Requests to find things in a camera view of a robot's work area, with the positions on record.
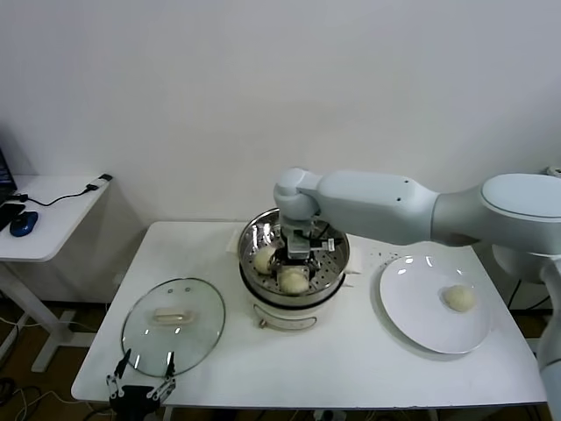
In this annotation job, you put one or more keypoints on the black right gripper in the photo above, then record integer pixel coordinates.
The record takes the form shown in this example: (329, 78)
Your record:
(298, 263)

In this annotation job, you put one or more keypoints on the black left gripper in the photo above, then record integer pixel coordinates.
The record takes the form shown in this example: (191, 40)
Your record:
(133, 401)

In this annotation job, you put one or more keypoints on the white steamed baozi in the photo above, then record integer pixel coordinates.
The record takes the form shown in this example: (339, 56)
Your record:
(264, 259)
(293, 281)
(458, 298)

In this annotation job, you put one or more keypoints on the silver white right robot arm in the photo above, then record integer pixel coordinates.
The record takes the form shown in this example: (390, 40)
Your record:
(372, 206)

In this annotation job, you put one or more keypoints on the stainless steel steamer basket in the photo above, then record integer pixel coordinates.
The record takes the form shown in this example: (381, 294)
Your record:
(342, 259)

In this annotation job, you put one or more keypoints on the white electric cooker pot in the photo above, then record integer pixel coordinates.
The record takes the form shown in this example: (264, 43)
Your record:
(285, 318)

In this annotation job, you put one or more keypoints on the white round plate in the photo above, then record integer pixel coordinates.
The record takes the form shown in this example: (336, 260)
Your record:
(407, 298)

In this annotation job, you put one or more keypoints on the white side desk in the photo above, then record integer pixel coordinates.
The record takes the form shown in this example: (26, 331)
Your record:
(52, 219)

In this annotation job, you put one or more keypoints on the blue computer mouse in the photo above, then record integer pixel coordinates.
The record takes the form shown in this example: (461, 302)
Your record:
(24, 224)

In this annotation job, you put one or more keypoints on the small grey black dongle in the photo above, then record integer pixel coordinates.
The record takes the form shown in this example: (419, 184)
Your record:
(105, 177)

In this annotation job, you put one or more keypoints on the dark laptop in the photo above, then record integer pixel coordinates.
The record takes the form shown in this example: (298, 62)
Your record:
(4, 175)

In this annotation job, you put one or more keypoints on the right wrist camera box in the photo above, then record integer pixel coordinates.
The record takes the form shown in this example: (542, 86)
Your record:
(299, 247)

